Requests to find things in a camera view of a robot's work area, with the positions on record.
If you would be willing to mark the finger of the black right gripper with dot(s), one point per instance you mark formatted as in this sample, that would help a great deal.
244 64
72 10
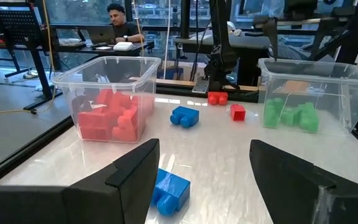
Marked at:
271 31

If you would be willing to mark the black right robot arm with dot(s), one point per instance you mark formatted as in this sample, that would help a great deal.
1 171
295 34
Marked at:
221 46

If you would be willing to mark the blue toy block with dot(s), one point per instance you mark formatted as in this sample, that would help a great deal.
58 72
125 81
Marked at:
172 189
186 113

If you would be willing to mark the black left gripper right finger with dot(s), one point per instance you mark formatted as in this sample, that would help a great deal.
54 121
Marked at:
291 193

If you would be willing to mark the red toy block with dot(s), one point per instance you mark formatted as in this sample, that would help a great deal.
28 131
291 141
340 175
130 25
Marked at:
93 123
238 112
114 100
217 97
126 126

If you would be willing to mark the person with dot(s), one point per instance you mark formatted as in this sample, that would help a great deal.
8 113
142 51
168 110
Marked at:
126 29

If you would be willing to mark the clear plastic bin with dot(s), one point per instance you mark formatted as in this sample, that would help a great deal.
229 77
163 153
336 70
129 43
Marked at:
148 77
337 87

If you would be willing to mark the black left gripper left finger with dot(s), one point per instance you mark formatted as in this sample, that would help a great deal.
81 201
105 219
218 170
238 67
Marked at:
120 193

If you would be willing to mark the small green toy block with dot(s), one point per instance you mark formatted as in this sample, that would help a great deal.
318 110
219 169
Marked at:
308 117
291 115

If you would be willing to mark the grey open laptop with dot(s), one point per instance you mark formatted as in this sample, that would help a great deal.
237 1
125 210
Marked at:
101 34

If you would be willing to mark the black pegboard stand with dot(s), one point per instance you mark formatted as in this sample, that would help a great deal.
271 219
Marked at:
17 25

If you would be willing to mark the black office desk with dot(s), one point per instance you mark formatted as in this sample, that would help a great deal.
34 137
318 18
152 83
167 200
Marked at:
135 51

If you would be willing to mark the white box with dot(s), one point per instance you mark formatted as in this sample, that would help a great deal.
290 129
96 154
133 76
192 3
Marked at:
123 46

